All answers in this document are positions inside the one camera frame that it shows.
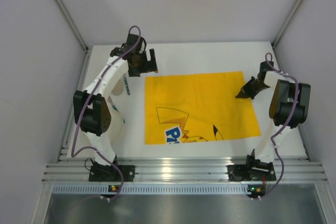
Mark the cream paper cup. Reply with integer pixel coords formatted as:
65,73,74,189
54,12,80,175
111,79,123,96

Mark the yellow printed cloth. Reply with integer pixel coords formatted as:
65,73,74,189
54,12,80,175
144,71,261,145

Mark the cream upturned bowl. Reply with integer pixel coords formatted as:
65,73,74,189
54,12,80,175
107,110,124,144

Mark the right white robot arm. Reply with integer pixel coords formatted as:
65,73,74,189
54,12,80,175
232,60,311,177

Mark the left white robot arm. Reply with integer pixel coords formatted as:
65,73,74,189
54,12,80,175
70,33,158,167

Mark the metal spoon green handle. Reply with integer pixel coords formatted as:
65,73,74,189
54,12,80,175
123,74,130,95

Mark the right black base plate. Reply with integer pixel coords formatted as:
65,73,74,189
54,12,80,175
227,164,276,182

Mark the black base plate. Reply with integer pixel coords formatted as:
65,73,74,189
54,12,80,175
89,163,135,182
227,164,276,182

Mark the aluminium mounting rail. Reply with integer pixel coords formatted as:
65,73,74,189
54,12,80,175
42,157,328,184

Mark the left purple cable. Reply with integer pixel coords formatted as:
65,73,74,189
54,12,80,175
70,26,144,201

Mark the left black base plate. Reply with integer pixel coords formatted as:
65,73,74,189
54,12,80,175
89,163,135,182

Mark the right aluminium corner post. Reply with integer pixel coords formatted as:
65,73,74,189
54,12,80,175
271,0,305,50

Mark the aluminium corner post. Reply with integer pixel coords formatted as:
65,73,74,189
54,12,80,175
271,0,305,50
54,0,88,52

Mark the left aluminium corner post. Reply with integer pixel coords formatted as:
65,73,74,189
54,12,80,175
54,0,88,52

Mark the slotted cable duct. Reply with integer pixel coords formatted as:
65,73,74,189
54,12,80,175
52,184,266,196

